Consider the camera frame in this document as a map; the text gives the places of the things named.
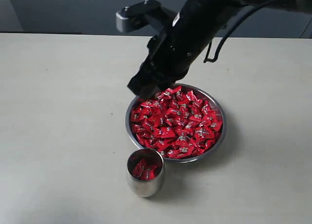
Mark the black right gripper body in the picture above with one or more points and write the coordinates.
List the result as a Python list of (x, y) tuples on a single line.
[(180, 39)]

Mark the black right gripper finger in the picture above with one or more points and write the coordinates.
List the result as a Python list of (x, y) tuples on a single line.
[(147, 91), (136, 84)]

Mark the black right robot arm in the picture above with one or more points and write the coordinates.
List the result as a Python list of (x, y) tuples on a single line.
[(229, 8)]

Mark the pile of red wrapped candies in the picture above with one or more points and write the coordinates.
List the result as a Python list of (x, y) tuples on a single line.
[(178, 124)]

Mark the steel bowl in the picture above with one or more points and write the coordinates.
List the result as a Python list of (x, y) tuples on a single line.
[(211, 100)]

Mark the stainless steel cup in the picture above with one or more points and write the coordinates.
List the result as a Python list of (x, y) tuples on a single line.
[(149, 188)]

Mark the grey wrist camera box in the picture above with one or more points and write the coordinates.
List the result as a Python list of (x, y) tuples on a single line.
[(135, 17)]

